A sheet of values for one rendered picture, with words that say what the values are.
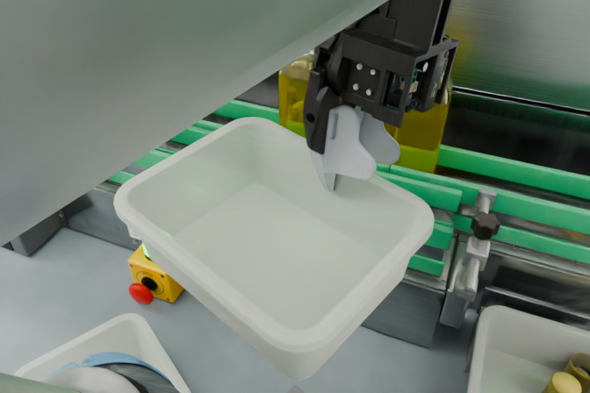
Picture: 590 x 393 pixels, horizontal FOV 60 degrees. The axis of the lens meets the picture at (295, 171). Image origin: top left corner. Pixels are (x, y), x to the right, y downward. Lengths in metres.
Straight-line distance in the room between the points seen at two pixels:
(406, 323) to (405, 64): 0.47
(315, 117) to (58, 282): 0.62
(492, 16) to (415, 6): 0.42
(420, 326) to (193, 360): 0.32
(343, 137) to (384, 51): 0.09
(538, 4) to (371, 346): 0.51
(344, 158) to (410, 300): 0.33
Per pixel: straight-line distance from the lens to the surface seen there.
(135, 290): 0.79
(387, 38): 0.38
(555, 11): 0.77
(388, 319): 0.75
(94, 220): 0.92
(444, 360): 0.79
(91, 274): 0.91
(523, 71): 0.81
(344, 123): 0.41
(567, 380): 0.75
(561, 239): 0.76
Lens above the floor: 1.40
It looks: 38 degrees down
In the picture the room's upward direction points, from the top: straight up
